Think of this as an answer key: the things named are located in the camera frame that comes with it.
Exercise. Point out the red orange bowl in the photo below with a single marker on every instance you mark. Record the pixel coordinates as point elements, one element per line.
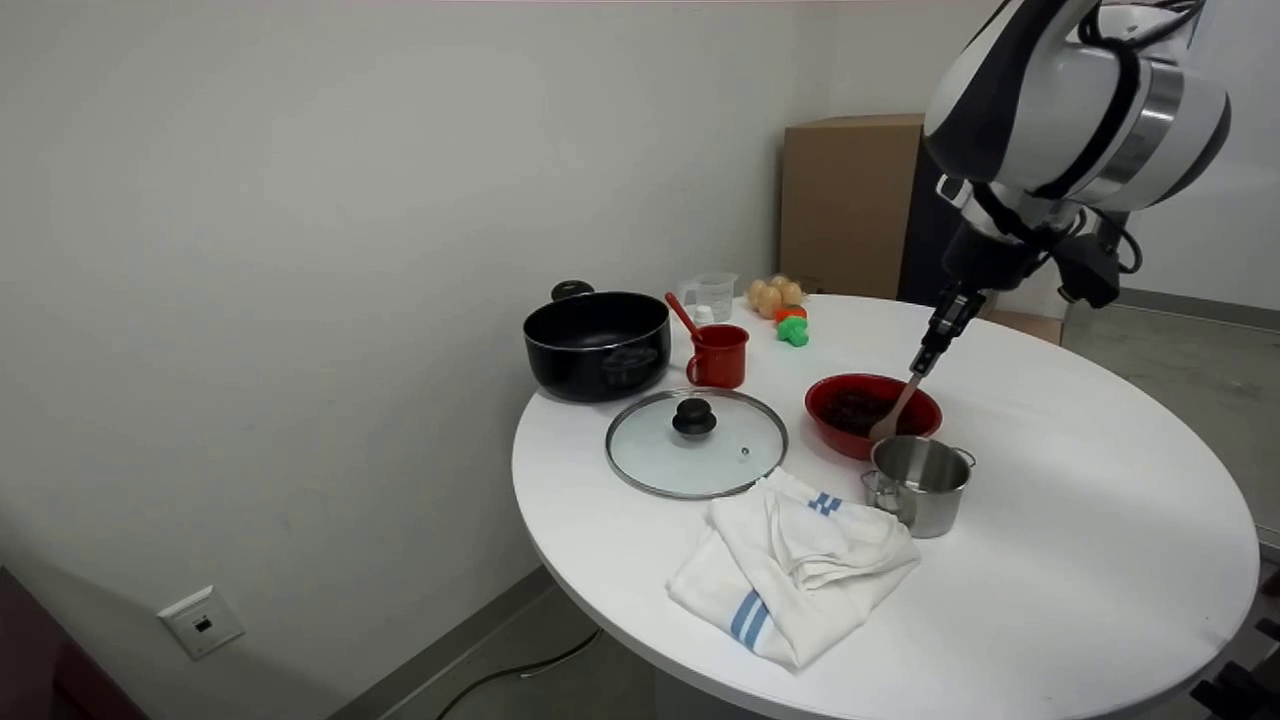
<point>835,439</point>

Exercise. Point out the glass lid with black knob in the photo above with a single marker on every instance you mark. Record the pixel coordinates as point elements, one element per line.
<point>727,460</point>

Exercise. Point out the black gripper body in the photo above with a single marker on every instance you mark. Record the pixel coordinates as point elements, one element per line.
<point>993,258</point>

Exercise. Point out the black metal stand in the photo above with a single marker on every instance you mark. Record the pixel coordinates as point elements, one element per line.
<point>1244,695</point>

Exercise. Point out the white towel with blue stripes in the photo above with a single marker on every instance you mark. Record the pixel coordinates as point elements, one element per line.
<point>801,572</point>

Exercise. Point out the orange toy tomato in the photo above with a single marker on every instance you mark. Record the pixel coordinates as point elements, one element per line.
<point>790,312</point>

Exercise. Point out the red cup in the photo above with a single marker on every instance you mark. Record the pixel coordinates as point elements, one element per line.
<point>722,362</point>

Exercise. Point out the dark coffee beans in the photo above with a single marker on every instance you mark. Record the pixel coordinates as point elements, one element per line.
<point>855,406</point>

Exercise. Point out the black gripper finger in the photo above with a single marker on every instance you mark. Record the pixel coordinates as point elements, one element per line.
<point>937,334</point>
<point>958,334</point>

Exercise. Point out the upright brown cardboard sheet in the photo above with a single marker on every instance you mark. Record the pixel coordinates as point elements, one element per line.
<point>844,203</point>

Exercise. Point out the black cooking pot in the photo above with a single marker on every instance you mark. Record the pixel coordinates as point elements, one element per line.
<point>595,353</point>

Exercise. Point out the small silver steel pot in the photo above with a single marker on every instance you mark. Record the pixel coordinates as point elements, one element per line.
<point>920,514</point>

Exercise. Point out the white wall socket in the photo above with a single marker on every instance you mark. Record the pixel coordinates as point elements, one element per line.
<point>200,621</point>

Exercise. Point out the red plastic spoon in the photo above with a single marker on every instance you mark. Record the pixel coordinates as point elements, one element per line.
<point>683,312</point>

